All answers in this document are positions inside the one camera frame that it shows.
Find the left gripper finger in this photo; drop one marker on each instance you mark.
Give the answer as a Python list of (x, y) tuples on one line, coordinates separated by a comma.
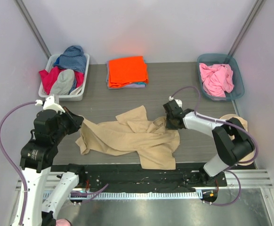
[(73, 123), (73, 113)]

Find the beige t shirt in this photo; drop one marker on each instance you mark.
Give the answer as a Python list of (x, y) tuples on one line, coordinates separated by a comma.
[(132, 132)]

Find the white slotted cable duct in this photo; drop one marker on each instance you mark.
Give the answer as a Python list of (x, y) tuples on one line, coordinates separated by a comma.
[(149, 196)]

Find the pink crumpled t shirt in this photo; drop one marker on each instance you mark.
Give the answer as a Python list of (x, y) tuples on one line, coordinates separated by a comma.
[(217, 79)]

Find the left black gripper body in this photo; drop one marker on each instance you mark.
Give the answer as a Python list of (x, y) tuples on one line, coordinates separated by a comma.
[(69, 120)]

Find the aluminium rail frame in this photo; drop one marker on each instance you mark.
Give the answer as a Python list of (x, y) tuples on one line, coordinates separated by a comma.
[(253, 178)]

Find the grey garment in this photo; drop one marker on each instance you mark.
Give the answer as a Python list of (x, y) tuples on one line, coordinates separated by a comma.
[(65, 83)]

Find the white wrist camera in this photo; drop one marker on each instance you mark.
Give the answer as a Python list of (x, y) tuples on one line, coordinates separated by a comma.
[(51, 103), (178, 101)]

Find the pink object bottom edge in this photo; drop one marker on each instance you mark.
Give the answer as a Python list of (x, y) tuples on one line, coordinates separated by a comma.
[(63, 222)]

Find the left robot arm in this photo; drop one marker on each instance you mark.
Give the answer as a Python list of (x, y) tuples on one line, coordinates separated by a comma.
[(36, 162)]

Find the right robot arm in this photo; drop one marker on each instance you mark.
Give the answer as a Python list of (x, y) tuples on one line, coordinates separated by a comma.
[(232, 141)]

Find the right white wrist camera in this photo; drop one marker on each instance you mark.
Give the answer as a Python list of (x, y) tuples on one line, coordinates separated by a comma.
[(178, 101)]

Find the orange folded t shirt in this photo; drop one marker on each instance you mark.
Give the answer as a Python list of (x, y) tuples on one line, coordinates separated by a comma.
[(127, 70)]

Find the right aluminium corner post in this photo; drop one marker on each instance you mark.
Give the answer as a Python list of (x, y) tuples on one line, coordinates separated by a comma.
[(246, 26)]

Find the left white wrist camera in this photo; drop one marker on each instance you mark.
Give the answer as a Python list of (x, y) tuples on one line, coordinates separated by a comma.
[(51, 103)]

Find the teal plastic basin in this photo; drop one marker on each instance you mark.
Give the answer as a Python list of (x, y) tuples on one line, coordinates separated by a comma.
[(216, 58)]

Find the magenta garment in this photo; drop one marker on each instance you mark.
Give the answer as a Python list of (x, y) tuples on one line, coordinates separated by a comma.
[(49, 78)]

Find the blue patterned garment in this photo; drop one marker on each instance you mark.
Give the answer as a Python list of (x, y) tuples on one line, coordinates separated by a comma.
[(72, 58)]

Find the left aluminium corner post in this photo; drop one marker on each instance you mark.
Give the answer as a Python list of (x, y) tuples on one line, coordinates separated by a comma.
[(30, 22)]

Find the beige bucket hat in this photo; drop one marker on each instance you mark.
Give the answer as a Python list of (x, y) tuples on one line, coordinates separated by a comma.
[(245, 125)]

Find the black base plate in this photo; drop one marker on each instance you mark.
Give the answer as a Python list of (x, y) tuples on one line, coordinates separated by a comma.
[(131, 178)]

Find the aluminium corner post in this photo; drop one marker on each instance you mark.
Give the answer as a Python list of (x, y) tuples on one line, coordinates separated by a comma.
[(30, 22), (246, 26)]

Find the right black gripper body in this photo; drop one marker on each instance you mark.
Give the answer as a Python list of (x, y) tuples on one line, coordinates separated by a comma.
[(172, 118)]

